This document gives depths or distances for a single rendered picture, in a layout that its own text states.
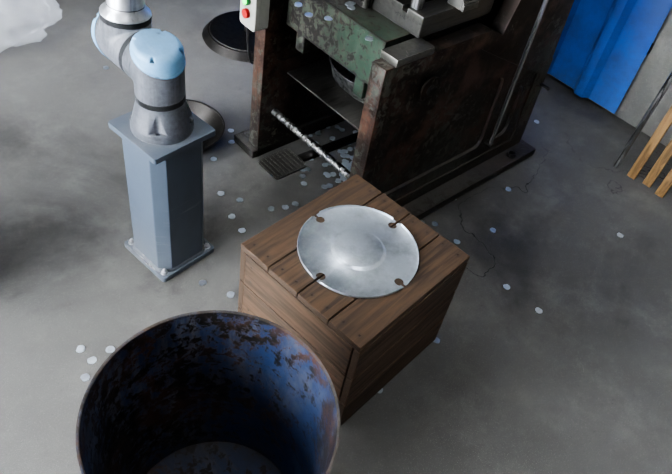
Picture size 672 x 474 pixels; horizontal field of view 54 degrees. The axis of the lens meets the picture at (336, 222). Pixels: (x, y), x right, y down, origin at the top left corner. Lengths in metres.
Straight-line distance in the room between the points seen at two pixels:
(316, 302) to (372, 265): 0.17
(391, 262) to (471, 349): 0.46
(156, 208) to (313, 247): 0.44
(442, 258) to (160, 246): 0.76
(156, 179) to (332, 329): 0.58
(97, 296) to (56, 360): 0.21
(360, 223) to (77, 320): 0.78
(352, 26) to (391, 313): 0.78
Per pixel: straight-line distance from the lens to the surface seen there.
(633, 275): 2.33
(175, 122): 1.61
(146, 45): 1.55
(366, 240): 1.56
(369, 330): 1.41
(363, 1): 1.84
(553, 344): 2.01
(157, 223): 1.78
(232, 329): 1.28
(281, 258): 1.51
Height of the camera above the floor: 1.48
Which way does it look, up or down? 45 degrees down
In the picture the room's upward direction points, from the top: 11 degrees clockwise
